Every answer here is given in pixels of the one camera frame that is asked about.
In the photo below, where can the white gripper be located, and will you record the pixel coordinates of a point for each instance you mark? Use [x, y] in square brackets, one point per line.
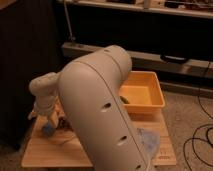
[52, 114]

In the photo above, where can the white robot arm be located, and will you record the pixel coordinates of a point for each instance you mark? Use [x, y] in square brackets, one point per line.
[88, 89]

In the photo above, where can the bunch of dark grapes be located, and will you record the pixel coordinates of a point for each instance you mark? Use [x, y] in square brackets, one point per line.
[65, 124]

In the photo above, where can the thin brown twig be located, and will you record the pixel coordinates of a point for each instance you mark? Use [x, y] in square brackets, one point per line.
[61, 142]

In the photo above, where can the long white shelf board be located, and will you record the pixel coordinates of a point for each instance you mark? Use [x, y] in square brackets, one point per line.
[148, 61]

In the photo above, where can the metal lamp pole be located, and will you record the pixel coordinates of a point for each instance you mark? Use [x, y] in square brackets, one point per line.
[72, 37]

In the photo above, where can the orange plastic bin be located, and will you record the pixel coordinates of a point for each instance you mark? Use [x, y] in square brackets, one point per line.
[143, 92]

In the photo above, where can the grey crumpled cloth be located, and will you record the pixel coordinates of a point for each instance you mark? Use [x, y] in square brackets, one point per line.
[150, 140]

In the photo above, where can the dish brush with white handle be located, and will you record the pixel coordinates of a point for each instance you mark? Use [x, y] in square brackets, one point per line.
[124, 100]

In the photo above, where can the black handle on shelf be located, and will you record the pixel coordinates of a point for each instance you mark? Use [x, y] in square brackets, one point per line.
[171, 59]

